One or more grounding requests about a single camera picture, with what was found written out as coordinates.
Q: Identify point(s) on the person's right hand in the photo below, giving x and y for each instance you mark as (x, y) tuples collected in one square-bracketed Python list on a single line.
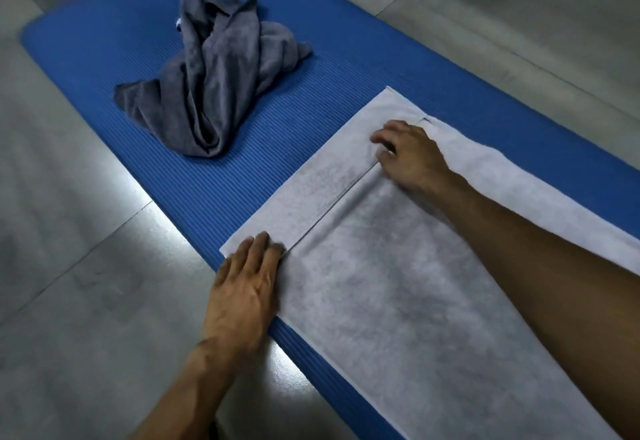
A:
[(415, 157)]

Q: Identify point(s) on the person's left hand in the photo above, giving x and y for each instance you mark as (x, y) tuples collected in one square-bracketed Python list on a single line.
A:
[(242, 299)]

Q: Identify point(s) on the person's right thumb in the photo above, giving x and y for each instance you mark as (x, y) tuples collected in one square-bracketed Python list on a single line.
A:
[(387, 157)]

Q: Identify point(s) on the person's left fingers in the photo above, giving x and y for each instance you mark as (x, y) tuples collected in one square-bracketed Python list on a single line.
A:
[(257, 257)]

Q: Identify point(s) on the light grey towel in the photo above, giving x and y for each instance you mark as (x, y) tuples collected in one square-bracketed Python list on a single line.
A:
[(400, 274)]

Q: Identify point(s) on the person's left forearm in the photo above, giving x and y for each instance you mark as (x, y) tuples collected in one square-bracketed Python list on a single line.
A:
[(180, 397)]

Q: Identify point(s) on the person's right forearm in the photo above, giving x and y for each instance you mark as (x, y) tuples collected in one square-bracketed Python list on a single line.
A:
[(545, 274)]

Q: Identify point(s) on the blue exercise mat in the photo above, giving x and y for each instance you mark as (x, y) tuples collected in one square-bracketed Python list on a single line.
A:
[(260, 104)]

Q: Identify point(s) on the dark grey crumpled towel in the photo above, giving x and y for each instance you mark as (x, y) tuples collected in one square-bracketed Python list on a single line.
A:
[(212, 74)]

